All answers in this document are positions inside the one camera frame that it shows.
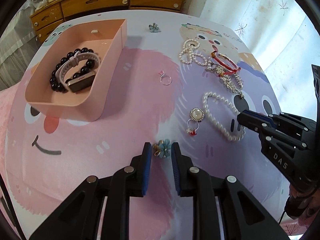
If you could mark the wooden desk with drawers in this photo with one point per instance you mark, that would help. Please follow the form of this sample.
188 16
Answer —
54 13

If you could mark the red string bangle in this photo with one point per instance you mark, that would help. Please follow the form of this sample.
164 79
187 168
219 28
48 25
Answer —
225 62

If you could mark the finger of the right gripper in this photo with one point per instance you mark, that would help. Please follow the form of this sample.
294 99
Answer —
250 117
257 128

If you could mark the cartoon printed table cover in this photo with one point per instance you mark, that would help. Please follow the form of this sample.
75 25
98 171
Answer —
149 99

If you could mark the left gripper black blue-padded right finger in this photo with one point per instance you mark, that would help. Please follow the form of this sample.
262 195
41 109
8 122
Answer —
222 208

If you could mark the white floral curtain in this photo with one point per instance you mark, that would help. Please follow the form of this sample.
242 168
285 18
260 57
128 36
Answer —
282 39

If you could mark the round pearl brooch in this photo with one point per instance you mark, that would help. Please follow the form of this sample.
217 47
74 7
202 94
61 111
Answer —
197 114

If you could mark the pink band smart watch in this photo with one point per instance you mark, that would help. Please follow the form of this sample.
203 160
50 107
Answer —
82 78

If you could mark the pink jewelry tray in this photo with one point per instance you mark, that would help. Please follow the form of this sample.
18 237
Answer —
107 39

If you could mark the white lace cloth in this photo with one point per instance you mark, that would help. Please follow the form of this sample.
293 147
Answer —
19 44

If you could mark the blue flower brooch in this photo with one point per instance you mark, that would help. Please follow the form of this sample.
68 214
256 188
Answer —
162 149

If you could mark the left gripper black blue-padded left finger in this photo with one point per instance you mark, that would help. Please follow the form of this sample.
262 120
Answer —
99 207

